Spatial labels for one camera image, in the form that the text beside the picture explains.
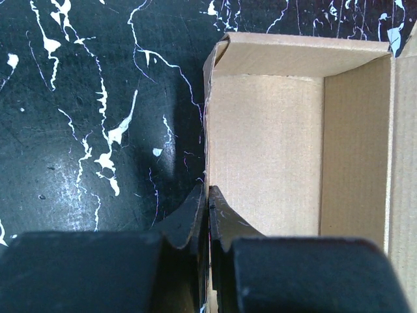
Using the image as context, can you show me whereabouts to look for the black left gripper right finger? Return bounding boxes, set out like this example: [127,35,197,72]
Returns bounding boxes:
[208,186,410,312]

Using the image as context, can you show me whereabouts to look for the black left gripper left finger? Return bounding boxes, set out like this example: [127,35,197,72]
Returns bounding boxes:
[1,184,206,312]

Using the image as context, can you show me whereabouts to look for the brown cardboard box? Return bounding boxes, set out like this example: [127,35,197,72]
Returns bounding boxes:
[203,32,416,307]

